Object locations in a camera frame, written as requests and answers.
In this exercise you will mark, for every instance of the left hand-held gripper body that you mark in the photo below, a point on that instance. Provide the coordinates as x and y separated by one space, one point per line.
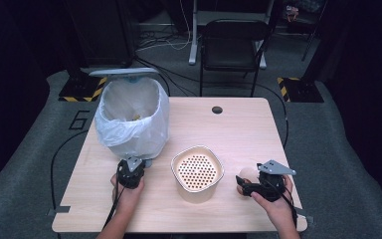
131 174

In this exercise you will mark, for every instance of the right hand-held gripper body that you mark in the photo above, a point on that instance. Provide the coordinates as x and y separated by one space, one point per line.
272 187

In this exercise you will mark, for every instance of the pale peach round object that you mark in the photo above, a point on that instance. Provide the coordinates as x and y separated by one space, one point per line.
249 174

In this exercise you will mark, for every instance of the white plastic trash bag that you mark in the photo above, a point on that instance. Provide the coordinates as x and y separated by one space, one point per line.
132 139

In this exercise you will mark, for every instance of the pale blue pedal trash can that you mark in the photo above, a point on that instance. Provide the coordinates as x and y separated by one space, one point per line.
122 71

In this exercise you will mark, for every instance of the person's left hand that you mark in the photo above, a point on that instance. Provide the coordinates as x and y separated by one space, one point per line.
127 197

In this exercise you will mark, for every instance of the person's right hand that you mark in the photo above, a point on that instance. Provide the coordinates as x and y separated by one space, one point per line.
282 209

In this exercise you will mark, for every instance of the cream perforated basket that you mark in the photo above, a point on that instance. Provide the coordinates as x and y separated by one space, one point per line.
197 172

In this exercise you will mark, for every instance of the grey tape strip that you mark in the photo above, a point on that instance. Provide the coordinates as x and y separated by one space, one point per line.
306 217

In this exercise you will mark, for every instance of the small yellow scrap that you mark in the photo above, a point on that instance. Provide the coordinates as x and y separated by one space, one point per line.
136 117

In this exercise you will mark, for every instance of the striped black stand base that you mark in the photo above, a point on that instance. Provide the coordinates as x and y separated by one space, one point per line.
79 89
303 91

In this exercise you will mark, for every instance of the black folding chair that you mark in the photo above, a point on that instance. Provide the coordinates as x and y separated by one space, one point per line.
233 49

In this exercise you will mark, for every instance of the black cabinet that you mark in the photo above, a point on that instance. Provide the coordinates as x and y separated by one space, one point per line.
102 33

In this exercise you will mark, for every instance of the white desk frame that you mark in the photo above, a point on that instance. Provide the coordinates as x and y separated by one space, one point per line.
194 40

